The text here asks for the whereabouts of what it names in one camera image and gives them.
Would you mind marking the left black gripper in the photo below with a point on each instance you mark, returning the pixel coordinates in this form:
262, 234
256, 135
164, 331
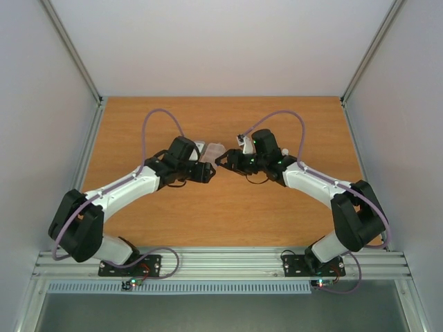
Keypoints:
203, 175

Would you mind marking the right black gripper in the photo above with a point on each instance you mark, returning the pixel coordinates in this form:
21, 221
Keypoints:
232, 160

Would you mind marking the clear plastic pill organizer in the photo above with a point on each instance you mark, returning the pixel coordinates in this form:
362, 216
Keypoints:
212, 152

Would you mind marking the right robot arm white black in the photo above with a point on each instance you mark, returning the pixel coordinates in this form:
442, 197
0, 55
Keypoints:
356, 212

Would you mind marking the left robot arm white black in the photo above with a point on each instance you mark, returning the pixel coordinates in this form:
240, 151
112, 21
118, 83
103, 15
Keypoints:
78, 224

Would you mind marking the left small circuit board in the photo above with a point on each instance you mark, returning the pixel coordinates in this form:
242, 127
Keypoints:
131, 284

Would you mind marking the small circuit board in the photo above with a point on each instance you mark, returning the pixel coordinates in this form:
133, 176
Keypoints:
131, 284
323, 283

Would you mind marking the right small circuit board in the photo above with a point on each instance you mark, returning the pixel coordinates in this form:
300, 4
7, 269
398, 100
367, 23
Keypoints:
323, 283

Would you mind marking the aluminium front frame rail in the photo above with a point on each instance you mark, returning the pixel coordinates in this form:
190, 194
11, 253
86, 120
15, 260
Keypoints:
236, 263

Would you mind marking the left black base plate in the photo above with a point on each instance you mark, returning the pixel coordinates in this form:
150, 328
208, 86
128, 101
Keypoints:
150, 266

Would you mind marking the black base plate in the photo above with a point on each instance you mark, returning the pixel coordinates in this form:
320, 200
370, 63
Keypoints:
294, 266
150, 266

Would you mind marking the grey slotted cable duct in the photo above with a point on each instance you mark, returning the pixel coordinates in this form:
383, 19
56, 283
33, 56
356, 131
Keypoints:
184, 287

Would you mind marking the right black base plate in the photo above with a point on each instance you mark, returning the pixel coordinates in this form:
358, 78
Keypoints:
294, 266

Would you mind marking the right aluminium corner post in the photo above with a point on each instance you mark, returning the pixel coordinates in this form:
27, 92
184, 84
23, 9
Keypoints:
372, 49

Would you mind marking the aluminium corner post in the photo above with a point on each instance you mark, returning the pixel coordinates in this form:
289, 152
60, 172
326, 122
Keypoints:
372, 49
60, 29

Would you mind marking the left aluminium corner post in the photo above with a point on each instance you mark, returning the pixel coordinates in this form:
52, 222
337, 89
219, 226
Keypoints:
60, 29

